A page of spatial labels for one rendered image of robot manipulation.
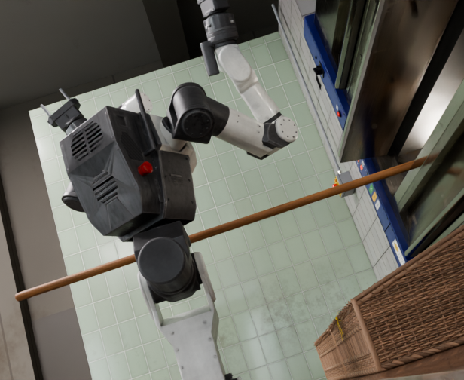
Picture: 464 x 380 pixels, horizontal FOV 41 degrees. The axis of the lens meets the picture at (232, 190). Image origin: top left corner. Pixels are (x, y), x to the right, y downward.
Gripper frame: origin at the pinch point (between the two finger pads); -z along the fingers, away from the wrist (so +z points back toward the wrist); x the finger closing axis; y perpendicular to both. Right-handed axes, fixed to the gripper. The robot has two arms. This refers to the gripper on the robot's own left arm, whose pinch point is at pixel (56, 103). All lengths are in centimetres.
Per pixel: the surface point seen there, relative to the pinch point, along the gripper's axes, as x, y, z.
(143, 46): 64, -253, -115
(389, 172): 73, -23, 91
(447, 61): 98, 18, 79
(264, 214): 29, -20, 73
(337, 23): 105, -44, 31
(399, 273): 35, 68, 111
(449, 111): 83, 29, 91
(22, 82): -25, -246, -153
